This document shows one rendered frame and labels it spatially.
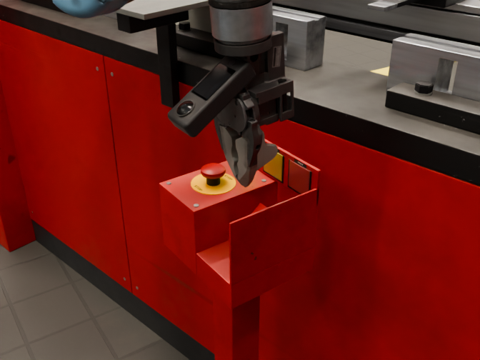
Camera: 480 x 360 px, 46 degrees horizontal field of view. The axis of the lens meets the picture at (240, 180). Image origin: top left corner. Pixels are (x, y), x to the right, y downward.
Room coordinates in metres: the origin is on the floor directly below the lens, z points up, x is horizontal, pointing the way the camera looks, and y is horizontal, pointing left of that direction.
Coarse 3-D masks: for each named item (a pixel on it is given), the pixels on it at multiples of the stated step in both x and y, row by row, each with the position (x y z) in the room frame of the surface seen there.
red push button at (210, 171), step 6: (204, 168) 0.77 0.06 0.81; (210, 168) 0.77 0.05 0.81; (216, 168) 0.77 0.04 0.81; (222, 168) 0.77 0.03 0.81; (204, 174) 0.76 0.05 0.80; (210, 174) 0.76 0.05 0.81; (216, 174) 0.76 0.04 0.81; (222, 174) 0.76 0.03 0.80; (210, 180) 0.76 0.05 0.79; (216, 180) 0.77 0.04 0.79
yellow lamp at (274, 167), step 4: (276, 156) 0.78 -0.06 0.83; (280, 156) 0.77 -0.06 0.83; (272, 160) 0.78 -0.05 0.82; (276, 160) 0.78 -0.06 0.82; (280, 160) 0.77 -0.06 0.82; (268, 164) 0.79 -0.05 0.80; (272, 164) 0.78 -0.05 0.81; (276, 164) 0.78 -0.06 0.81; (280, 164) 0.77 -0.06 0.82; (264, 168) 0.80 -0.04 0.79; (268, 168) 0.79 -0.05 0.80; (272, 168) 0.78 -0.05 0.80; (276, 168) 0.78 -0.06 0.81; (280, 168) 0.77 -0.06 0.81; (268, 172) 0.79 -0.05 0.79; (272, 172) 0.78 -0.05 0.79; (276, 172) 0.78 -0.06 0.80; (280, 172) 0.77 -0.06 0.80; (276, 176) 0.78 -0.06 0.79; (280, 176) 0.77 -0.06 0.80; (280, 180) 0.77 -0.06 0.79
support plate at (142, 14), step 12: (144, 0) 1.08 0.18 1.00; (156, 0) 1.08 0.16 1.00; (168, 0) 1.08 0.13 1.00; (180, 0) 1.08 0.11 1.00; (192, 0) 1.08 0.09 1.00; (204, 0) 1.08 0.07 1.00; (120, 12) 1.01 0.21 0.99; (132, 12) 0.99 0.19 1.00; (144, 12) 0.98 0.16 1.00; (156, 12) 0.99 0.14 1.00; (168, 12) 1.01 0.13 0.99
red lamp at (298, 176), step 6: (294, 168) 0.74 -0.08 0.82; (300, 168) 0.73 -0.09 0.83; (294, 174) 0.74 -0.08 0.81; (300, 174) 0.73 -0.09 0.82; (306, 174) 0.72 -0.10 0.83; (294, 180) 0.74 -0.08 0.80; (300, 180) 0.73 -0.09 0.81; (306, 180) 0.72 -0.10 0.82; (294, 186) 0.74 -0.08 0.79; (300, 186) 0.73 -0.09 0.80; (306, 186) 0.72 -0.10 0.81; (300, 192) 0.73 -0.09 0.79
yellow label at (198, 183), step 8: (200, 176) 0.79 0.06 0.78; (224, 176) 0.79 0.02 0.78; (232, 176) 0.79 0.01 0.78; (192, 184) 0.77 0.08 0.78; (200, 184) 0.77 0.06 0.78; (224, 184) 0.77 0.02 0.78; (232, 184) 0.77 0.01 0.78; (200, 192) 0.74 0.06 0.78; (208, 192) 0.74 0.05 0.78; (216, 192) 0.74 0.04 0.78; (224, 192) 0.74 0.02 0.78
